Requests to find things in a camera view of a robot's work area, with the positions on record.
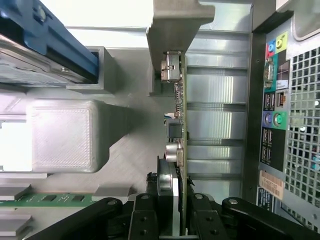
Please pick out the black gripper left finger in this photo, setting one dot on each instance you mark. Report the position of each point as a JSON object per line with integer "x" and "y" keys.
{"x": 142, "y": 220}

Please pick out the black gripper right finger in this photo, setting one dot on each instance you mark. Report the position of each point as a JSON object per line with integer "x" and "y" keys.
{"x": 207, "y": 220}

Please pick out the green RAM stick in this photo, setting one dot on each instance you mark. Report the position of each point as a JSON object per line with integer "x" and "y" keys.
{"x": 50, "y": 198}

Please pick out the grey printed parts rack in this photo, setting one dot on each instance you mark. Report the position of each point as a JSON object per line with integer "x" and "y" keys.
{"x": 62, "y": 135}

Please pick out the open black PC case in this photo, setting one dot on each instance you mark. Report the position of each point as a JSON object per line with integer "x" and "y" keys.
{"x": 302, "y": 100}

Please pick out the blue disk caddy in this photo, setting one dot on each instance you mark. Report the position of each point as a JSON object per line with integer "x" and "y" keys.
{"x": 62, "y": 40}

